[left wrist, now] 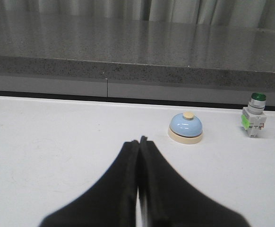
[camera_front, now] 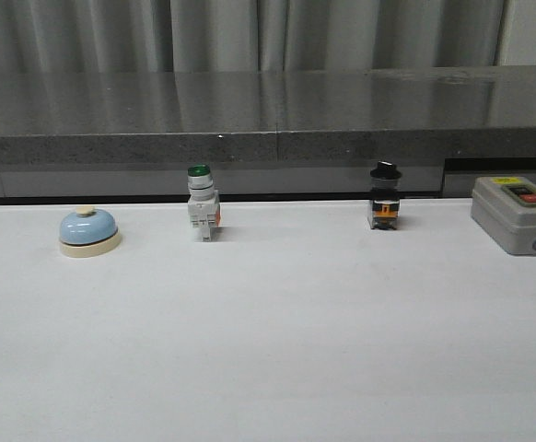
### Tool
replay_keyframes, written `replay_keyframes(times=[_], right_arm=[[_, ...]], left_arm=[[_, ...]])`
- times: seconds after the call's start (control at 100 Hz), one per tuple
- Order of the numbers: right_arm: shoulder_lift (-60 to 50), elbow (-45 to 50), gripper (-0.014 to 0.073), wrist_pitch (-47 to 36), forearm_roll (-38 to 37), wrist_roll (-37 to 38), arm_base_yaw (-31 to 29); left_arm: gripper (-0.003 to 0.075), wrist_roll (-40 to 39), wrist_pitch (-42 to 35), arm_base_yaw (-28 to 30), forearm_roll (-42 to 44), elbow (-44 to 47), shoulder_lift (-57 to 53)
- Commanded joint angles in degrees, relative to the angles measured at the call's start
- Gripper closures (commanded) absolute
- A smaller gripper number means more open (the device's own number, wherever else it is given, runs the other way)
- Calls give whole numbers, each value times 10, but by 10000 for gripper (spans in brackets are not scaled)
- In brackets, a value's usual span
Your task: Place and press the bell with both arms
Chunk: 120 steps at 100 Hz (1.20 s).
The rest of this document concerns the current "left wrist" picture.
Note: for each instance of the blue and cream call bell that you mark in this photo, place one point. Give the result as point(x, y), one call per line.
point(185, 128)

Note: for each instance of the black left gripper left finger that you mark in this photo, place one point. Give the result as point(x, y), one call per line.
point(110, 202)

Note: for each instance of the green push button switch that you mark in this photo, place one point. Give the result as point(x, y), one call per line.
point(253, 117)

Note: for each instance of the grey curtain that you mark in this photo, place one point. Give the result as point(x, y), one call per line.
point(238, 13)

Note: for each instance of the grey stone counter ledge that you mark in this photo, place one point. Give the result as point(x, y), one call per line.
point(113, 58)

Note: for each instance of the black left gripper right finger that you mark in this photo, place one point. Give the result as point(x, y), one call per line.
point(167, 200)

